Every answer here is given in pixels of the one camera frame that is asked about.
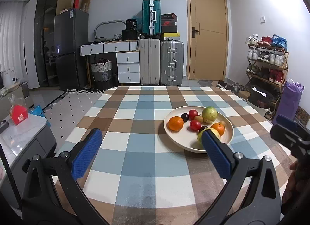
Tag large orange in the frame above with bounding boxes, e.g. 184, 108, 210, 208
211, 122, 225, 136

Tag green-yellow guava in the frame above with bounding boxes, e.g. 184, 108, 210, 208
198, 128, 221, 145

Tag dark plum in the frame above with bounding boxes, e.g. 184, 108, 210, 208
181, 113, 189, 123
199, 125, 208, 133

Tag red tomato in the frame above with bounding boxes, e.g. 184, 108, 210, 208
188, 109, 199, 120
190, 120, 202, 132

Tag yellow-green guava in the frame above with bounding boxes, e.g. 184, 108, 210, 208
201, 106, 218, 124

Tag small orange tangerine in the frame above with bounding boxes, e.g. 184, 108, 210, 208
168, 116, 184, 132

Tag right hand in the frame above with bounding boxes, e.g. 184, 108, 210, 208
282, 160, 309, 204

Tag purple gift bag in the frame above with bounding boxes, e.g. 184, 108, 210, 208
272, 78, 304, 125

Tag cream round plate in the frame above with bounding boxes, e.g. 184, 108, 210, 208
163, 106, 234, 154

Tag checkered tablecloth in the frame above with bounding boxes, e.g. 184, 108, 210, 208
46, 86, 294, 224

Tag grey side cabinet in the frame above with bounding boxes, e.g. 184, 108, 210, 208
0, 112, 57, 211

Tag wooden shoe rack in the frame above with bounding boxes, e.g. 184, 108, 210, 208
245, 33, 289, 121

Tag red gift box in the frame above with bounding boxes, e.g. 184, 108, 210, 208
10, 105, 28, 125

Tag woven laundry basket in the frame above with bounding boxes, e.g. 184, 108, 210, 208
91, 59, 113, 90

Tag white drawer desk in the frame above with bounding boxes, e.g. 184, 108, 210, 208
80, 40, 140, 84

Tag white electric kettle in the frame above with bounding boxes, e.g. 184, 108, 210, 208
1, 68, 17, 89

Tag silver aluminium suitcase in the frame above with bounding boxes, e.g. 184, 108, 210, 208
160, 40, 184, 86

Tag white curtain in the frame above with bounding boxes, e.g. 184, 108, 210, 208
0, 1, 25, 78

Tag wooden door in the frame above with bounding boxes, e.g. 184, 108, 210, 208
187, 0, 229, 81

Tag black glass cabinet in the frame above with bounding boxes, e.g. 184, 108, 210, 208
34, 0, 59, 87

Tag beige suitcase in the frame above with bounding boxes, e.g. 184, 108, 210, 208
139, 39, 160, 85

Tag oval mirror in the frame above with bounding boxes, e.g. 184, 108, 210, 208
94, 20, 126, 42

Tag dark grey refrigerator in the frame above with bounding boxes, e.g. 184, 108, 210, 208
54, 8, 88, 90

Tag stacked shoe boxes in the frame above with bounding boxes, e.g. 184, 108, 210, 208
161, 13, 180, 41

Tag teal suitcase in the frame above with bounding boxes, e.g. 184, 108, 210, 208
142, 0, 161, 38

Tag wall light switch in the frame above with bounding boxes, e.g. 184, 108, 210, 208
261, 16, 266, 23

